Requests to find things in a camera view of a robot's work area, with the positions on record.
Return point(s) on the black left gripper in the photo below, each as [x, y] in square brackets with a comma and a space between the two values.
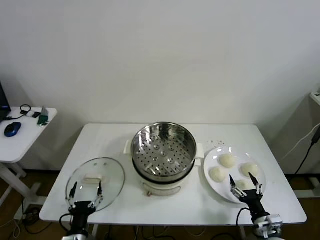
[81, 208]

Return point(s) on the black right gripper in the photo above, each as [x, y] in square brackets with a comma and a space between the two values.
[253, 201]

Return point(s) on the white steamed baozi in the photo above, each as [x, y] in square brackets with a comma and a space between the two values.
[218, 173]
[227, 160]
[250, 168]
[243, 184]

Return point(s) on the round glass pot lid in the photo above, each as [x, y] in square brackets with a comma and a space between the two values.
[110, 172]

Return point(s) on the stainless steel steamer basket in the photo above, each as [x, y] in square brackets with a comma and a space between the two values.
[162, 155]

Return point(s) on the white round plate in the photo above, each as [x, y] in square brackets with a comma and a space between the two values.
[215, 190]

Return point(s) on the white stand base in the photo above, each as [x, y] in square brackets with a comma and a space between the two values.
[308, 191]

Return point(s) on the white electric cooker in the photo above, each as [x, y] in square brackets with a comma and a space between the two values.
[160, 187]

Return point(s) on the white side table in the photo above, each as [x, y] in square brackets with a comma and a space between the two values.
[27, 140]

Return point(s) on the green flat tool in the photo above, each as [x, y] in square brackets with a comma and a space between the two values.
[43, 117]

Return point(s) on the small black device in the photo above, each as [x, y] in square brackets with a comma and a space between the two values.
[36, 114]

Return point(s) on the small white adapter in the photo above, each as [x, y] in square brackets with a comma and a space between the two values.
[30, 114]

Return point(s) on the blue computer mouse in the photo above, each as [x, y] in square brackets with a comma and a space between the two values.
[12, 129]

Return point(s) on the white cabinet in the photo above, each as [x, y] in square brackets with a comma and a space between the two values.
[315, 98]

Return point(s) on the laptop screen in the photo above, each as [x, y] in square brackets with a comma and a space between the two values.
[3, 100]

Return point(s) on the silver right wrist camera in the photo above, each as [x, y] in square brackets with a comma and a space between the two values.
[272, 221]

